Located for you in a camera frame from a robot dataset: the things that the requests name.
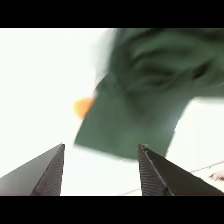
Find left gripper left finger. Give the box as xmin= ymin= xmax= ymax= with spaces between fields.
xmin=0 ymin=143 xmax=66 ymax=197

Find green T-shirt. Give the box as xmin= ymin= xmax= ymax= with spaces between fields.
xmin=73 ymin=28 xmax=224 ymax=160

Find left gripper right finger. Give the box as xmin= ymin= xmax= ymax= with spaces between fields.
xmin=137 ymin=143 xmax=224 ymax=197

